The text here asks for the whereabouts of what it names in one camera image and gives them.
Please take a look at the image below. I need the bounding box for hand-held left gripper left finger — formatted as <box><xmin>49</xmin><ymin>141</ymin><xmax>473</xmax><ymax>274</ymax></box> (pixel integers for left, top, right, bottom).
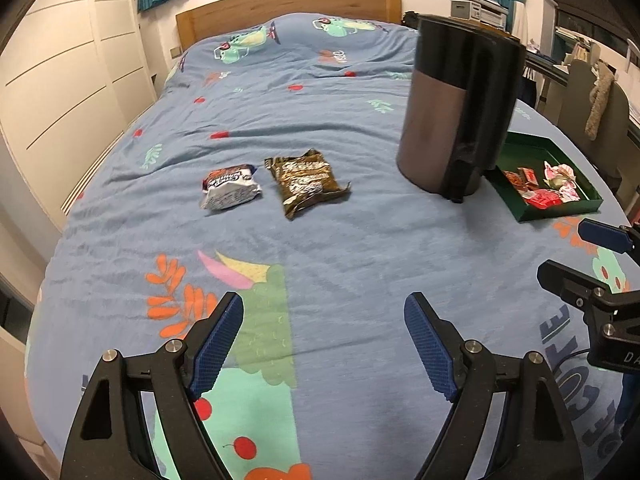
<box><xmin>60</xmin><ymin>291</ymin><xmax>245</xmax><ymax>480</ymax></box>

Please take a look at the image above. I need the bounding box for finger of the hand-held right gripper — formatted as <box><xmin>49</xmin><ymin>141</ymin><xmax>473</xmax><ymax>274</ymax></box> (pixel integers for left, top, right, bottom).
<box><xmin>577</xmin><ymin>218</ymin><xmax>636</xmax><ymax>253</ymax></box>
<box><xmin>537</xmin><ymin>260</ymin><xmax>640</xmax><ymax>336</ymax></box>

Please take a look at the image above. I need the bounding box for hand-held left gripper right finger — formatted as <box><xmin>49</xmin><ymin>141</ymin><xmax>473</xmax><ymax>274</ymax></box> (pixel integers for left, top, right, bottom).
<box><xmin>404</xmin><ymin>292</ymin><xmax>583</xmax><ymax>480</ymax></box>

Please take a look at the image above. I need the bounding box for small red snack box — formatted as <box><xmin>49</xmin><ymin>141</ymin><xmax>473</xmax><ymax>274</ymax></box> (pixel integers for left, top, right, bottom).
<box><xmin>522</xmin><ymin>189</ymin><xmax>563</xmax><ymax>209</ymax></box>

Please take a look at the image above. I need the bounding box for pink character-shaped snack packet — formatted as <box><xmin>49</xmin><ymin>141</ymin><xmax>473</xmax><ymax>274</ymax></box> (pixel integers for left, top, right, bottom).
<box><xmin>542</xmin><ymin>161</ymin><xmax>576</xmax><ymax>183</ymax></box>

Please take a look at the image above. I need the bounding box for green tray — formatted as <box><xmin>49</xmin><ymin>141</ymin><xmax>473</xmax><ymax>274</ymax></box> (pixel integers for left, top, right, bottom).
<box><xmin>484</xmin><ymin>131</ymin><xmax>603</xmax><ymax>223</ymax></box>

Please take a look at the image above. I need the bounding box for beige fluffy cloth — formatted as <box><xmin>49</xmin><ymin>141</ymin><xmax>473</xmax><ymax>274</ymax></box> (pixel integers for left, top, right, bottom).
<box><xmin>585</xmin><ymin>65</ymin><xmax>617</xmax><ymax>142</ymax></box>

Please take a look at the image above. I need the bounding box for grey chair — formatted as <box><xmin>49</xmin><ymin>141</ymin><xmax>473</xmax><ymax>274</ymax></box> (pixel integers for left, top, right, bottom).
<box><xmin>537</xmin><ymin>42</ymin><xmax>631</xmax><ymax>191</ymax></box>

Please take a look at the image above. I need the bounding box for white and blue snack packet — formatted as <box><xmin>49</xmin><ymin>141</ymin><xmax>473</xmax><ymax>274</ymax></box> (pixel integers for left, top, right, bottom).
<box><xmin>201</xmin><ymin>164</ymin><xmax>263</xmax><ymax>211</ymax></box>

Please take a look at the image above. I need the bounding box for brown snack packet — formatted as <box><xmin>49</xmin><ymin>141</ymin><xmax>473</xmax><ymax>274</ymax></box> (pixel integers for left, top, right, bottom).
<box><xmin>264</xmin><ymin>148</ymin><xmax>352</xmax><ymax>220</ymax></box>

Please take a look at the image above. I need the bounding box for tall black and grey container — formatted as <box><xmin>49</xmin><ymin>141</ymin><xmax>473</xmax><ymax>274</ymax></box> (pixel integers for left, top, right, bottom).
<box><xmin>396</xmin><ymin>14</ymin><xmax>527</xmax><ymax>204</ymax></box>

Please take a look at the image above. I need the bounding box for white printer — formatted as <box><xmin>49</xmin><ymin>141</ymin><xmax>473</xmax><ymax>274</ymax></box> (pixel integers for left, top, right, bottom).
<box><xmin>449</xmin><ymin>0</ymin><xmax>511</xmax><ymax>28</ymax></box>

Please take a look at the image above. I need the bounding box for blue printed blanket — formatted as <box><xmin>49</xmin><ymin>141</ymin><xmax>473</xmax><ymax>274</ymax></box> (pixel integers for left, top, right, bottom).
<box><xmin>25</xmin><ymin>12</ymin><xmax>633</xmax><ymax>480</ymax></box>

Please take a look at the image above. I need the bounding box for white wardrobe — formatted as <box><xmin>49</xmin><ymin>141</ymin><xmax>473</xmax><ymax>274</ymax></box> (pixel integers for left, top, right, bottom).
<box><xmin>0</xmin><ymin>0</ymin><xmax>156</xmax><ymax>211</ymax></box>

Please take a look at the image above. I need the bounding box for wooden headboard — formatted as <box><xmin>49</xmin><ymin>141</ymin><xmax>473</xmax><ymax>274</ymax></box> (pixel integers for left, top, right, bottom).
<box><xmin>176</xmin><ymin>0</ymin><xmax>402</xmax><ymax>53</ymax></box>

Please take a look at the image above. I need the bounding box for black cable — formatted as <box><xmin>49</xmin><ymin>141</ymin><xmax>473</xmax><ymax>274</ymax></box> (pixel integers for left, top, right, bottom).
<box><xmin>552</xmin><ymin>347</ymin><xmax>591</xmax><ymax>366</ymax></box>

